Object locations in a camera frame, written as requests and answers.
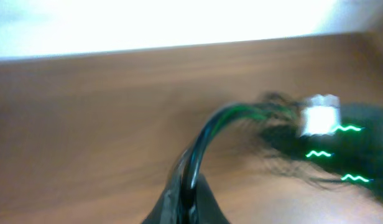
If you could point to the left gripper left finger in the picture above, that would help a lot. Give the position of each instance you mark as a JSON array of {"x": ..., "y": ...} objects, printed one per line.
[{"x": 166, "y": 209}]

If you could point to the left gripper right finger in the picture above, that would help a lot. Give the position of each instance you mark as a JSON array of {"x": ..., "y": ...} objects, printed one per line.
[{"x": 207, "y": 208}]

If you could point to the black cable silver plug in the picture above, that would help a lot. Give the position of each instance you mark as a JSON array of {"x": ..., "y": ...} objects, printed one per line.
[{"x": 220, "y": 120}]

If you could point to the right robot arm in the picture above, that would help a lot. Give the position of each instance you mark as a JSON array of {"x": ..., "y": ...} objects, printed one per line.
[{"x": 325, "y": 142}]

